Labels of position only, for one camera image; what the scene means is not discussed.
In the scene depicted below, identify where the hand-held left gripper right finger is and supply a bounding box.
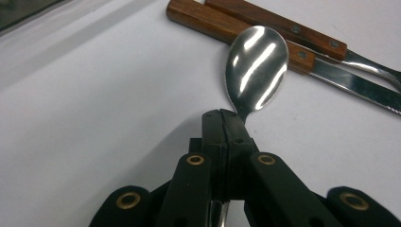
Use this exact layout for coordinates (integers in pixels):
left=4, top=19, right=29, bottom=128
left=219, top=108, right=259, bottom=201

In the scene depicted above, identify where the wooden-handled knife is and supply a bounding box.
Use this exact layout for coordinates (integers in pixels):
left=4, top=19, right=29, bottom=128
left=166, top=0, right=401, bottom=116

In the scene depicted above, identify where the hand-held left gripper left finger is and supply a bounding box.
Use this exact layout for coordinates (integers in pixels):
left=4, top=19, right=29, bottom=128
left=201, top=108, right=229, bottom=202

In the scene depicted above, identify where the wooden-handled fork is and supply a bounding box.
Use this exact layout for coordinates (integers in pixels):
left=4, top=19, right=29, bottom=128
left=203, top=0, right=401, bottom=93

